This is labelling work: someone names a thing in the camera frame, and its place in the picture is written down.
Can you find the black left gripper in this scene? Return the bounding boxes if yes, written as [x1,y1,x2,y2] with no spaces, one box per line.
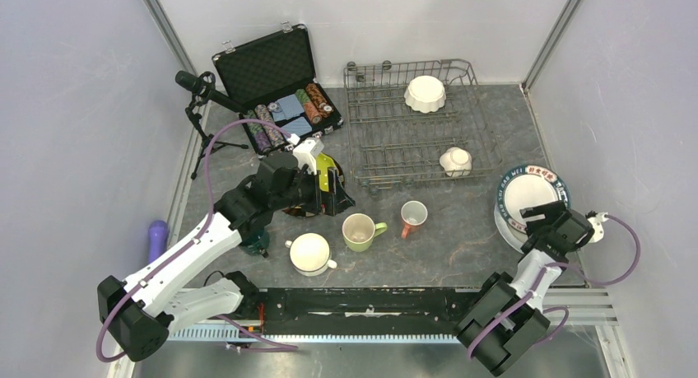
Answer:
[272,164,355,217]

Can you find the green scalloped plate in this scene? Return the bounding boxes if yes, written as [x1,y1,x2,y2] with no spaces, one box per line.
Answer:
[316,153,337,192]

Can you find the teal rimmed patterned plate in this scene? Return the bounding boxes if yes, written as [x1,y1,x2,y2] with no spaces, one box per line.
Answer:
[495,164,571,234]

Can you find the white plain plate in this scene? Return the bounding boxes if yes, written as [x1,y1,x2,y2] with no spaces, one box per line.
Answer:
[493,206,528,255]

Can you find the small white cup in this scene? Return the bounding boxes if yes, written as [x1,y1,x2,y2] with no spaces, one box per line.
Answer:
[440,147,472,177]

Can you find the white scalloped bowl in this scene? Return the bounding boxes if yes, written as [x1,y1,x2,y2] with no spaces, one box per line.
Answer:
[404,75,446,114]

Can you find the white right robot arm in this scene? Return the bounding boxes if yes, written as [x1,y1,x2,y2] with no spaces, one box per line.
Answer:
[454,201,594,377]

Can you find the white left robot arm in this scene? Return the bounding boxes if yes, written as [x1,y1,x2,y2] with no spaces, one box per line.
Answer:
[95,151,356,362]

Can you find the light green mug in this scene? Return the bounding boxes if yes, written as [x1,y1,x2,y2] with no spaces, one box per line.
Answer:
[342,213,388,252]

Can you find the dark striped plate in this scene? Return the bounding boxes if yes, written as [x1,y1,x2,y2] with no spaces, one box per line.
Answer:
[283,153,351,217]

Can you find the orange mug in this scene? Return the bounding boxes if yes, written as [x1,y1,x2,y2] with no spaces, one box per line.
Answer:
[400,200,428,239]

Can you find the dark green mug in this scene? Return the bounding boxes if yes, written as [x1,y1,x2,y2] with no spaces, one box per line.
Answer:
[239,229,270,259]

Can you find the black poker chip case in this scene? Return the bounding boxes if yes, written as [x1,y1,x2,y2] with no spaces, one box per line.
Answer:
[212,24,344,139]

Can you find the black microphone on tripod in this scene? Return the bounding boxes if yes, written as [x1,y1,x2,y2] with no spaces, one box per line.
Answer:
[174,70,249,180]

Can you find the purple cylinder object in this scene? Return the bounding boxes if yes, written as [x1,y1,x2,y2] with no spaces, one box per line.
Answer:
[147,220,170,263]

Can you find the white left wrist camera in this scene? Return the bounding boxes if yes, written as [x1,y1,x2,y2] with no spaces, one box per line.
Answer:
[291,138,324,175]

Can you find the white two-handled soup cup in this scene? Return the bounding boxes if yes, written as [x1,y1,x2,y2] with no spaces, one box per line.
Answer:
[285,233,337,277]

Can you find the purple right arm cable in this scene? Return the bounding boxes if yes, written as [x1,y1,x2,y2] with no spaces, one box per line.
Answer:
[466,214,642,363]

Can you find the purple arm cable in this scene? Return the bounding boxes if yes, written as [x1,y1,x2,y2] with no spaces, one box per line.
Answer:
[466,214,642,363]
[95,119,301,364]

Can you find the grey wire dish rack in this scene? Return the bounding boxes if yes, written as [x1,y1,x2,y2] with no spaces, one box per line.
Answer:
[343,58,503,196]

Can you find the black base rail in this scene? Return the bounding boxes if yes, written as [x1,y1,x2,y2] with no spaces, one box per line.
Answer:
[228,287,478,336]

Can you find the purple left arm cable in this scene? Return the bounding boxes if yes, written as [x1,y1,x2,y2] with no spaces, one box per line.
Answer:
[95,119,301,364]

